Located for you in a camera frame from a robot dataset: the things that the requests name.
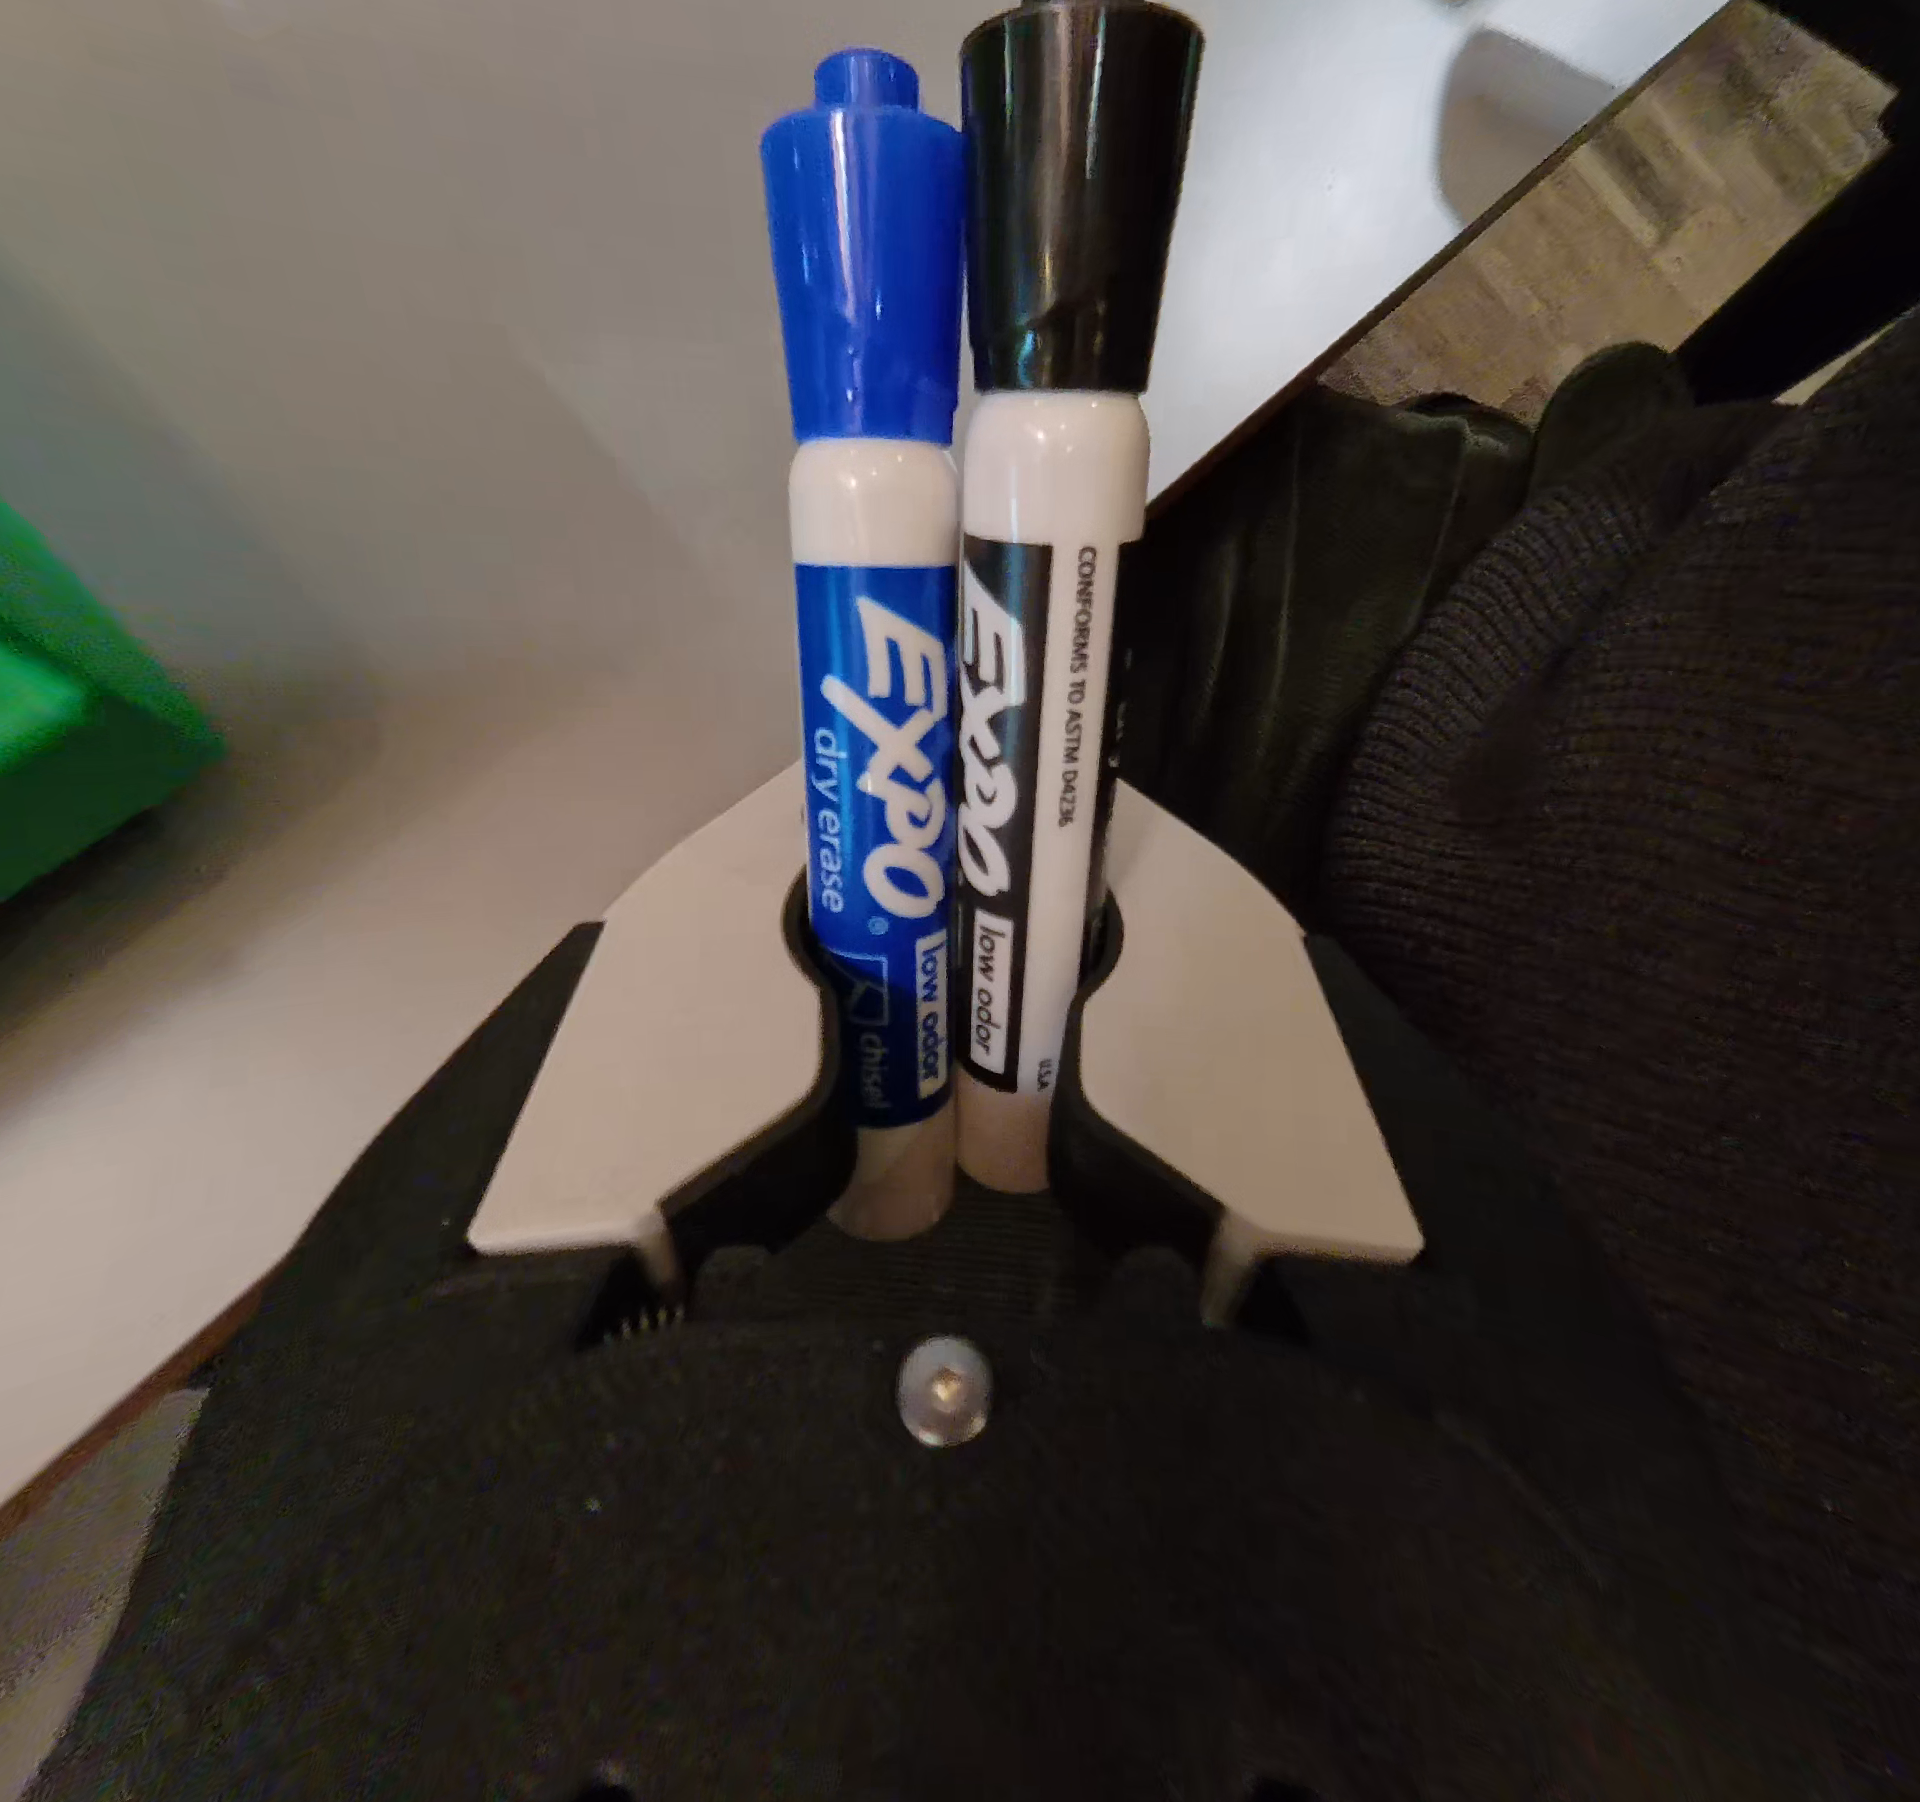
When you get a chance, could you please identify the person's black sweater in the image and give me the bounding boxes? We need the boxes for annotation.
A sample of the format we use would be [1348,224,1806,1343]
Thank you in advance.
[1319,318,1920,1802]

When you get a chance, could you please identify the blue dry erase marker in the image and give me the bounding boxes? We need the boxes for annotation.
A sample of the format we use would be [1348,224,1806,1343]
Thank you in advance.
[756,40,969,1242]

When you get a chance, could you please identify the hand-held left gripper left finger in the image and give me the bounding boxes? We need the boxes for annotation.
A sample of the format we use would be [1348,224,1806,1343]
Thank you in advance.
[466,765,841,1301]

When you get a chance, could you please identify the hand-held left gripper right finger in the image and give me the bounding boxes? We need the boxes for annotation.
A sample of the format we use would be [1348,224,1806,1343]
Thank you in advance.
[1050,780,1428,1326]

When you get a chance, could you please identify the green plastic bin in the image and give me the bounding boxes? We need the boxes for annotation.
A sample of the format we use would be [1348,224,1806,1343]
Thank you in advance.
[0,497,230,906]

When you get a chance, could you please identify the black dry erase marker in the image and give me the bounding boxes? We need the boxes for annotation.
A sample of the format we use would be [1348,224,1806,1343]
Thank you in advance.
[951,0,1209,1194]

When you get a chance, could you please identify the person's dark green pants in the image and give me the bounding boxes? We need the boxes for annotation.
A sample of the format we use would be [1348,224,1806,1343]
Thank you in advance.
[1118,347,1698,934]

